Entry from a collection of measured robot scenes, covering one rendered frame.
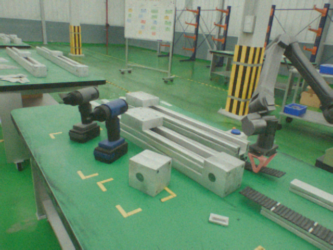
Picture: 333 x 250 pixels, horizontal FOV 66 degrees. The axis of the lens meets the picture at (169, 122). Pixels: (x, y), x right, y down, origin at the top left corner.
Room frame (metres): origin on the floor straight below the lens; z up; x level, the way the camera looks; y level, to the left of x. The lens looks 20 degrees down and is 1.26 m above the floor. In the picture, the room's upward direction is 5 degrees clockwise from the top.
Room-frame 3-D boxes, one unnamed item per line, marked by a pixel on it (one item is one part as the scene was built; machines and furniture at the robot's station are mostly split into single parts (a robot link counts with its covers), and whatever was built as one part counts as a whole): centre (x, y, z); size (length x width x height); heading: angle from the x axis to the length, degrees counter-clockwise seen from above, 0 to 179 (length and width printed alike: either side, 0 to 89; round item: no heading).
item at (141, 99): (1.37, 0.16, 0.87); 0.16 x 0.11 x 0.07; 44
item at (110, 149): (0.85, 0.23, 0.89); 0.20 x 0.08 x 0.22; 156
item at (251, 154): (0.83, -0.33, 0.84); 0.07 x 0.07 x 0.09; 44
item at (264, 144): (0.84, -0.34, 0.91); 0.10 x 0.07 x 0.07; 134
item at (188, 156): (1.05, 0.12, 0.82); 0.80 x 0.10 x 0.09; 44
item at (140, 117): (1.05, 0.12, 0.87); 0.16 x 0.11 x 0.07; 44
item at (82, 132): (1.00, 0.38, 0.89); 0.20 x 0.08 x 0.22; 157
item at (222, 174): (0.74, -0.19, 0.83); 0.12 x 0.09 x 0.10; 134
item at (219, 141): (1.19, -0.01, 0.82); 0.80 x 0.10 x 0.09; 44
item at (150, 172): (0.72, 0.04, 0.83); 0.11 x 0.10 x 0.10; 149
